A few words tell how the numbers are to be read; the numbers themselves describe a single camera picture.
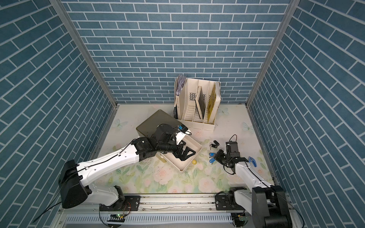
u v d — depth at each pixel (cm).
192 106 117
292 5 70
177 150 63
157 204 75
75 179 40
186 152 63
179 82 91
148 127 82
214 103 91
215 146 96
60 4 70
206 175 84
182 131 63
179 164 80
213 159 89
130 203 72
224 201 74
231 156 69
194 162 79
